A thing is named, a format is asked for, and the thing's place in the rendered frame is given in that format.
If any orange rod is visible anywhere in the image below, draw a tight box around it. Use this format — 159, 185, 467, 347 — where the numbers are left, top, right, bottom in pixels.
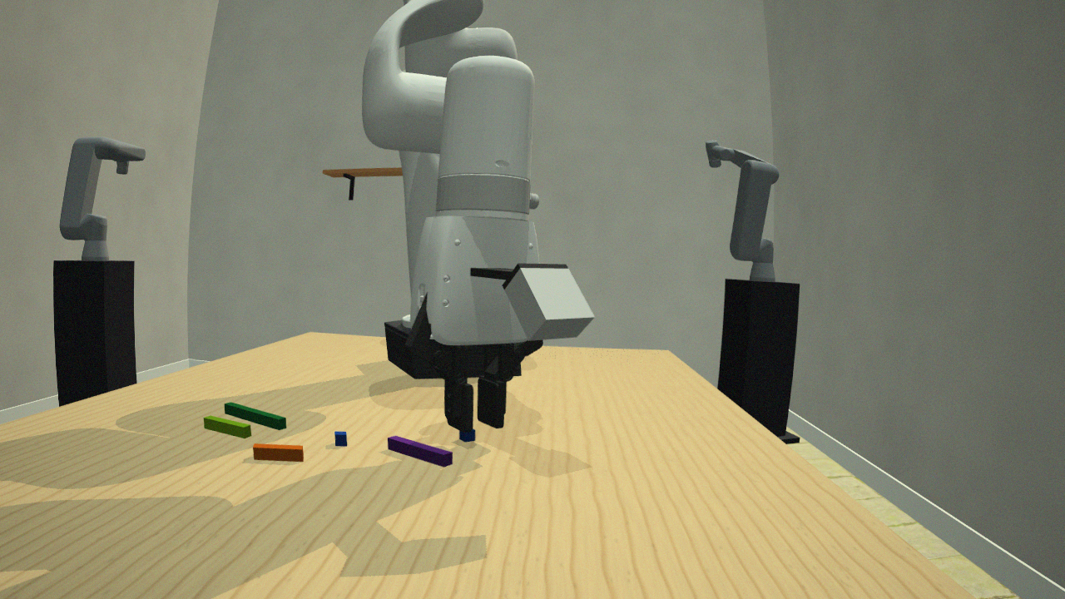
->
253, 443, 304, 462

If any purple rod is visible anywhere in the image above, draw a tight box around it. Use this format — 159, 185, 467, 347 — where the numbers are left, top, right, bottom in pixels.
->
388, 436, 453, 467

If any lime green rod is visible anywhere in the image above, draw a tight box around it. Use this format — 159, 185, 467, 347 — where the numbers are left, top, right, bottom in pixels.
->
204, 416, 251, 438

